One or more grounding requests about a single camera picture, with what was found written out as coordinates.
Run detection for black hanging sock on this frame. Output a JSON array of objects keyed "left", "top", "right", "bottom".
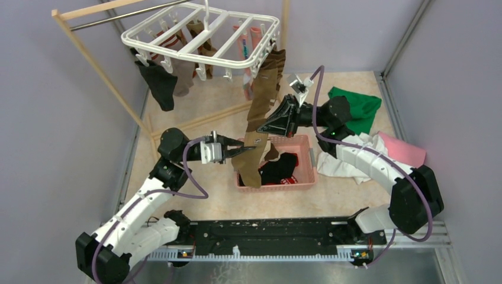
[{"left": 134, "top": 59, "right": 178, "bottom": 112}]

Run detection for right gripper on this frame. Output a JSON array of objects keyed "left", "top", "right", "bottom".
[{"left": 256, "top": 94, "right": 330, "bottom": 139}]

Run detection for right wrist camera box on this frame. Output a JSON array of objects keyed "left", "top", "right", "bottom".
[{"left": 287, "top": 73, "right": 314, "bottom": 106}]

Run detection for pink cloth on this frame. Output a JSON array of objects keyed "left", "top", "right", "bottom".
[{"left": 378, "top": 131, "right": 426, "bottom": 168}]

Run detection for green shirt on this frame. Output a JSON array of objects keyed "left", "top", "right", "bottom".
[{"left": 328, "top": 87, "right": 382, "bottom": 135}]

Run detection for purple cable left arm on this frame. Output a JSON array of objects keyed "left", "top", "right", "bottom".
[{"left": 91, "top": 136, "right": 210, "bottom": 284}]

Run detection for wooden clothes rack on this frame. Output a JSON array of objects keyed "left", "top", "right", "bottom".
[{"left": 52, "top": 1, "right": 290, "bottom": 146}]

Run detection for orange brown argyle sock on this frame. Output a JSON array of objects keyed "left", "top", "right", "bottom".
[{"left": 186, "top": 20, "right": 217, "bottom": 79}]

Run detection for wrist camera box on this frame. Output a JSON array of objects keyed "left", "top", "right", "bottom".
[
  {"left": 199, "top": 141, "right": 223, "bottom": 164},
  {"left": 287, "top": 73, "right": 314, "bottom": 106}
]

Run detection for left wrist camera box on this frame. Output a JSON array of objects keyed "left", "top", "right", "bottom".
[{"left": 199, "top": 141, "right": 223, "bottom": 164}]

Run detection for brown striped sock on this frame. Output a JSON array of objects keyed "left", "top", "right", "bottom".
[{"left": 269, "top": 49, "right": 286, "bottom": 92}]

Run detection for white cloth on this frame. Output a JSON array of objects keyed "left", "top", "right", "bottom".
[{"left": 317, "top": 133, "right": 388, "bottom": 185}]

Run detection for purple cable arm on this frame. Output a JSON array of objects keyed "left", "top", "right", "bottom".
[
  {"left": 310, "top": 64, "right": 434, "bottom": 269},
  {"left": 91, "top": 136, "right": 210, "bottom": 284}
]

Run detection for plain tan brown sock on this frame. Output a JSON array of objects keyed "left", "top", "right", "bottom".
[{"left": 246, "top": 59, "right": 278, "bottom": 133}]

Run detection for pink sock with teal spots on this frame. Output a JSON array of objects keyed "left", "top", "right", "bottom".
[{"left": 237, "top": 27, "right": 262, "bottom": 101}]

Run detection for pile of socks in basket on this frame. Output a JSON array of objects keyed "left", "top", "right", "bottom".
[{"left": 258, "top": 140, "right": 299, "bottom": 186}]

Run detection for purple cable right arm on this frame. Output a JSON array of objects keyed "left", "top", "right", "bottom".
[{"left": 310, "top": 64, "right": 434, "bottom": 269}]

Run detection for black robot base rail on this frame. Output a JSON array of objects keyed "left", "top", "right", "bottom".
[{"left": 135, "top": 208, "right": 452, "bottom": 269}]

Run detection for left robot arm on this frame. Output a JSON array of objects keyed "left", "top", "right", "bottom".
[{"left": 75, "top": 128, "right": 254, "bottom": 283}]

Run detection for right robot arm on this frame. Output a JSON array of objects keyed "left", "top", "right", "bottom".
[{"left": 257, "top": 95, "right": 444, "bottom": 244}]

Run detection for white plastic clip hanger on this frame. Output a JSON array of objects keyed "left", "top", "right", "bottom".
[{"left": 121, "top": 1, "right": 280, "bottom": 80}]

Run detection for pink plastic basket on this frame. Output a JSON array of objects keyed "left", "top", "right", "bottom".
[{"left": 234, "top": 134, "right": 318, "bottom": 192}]

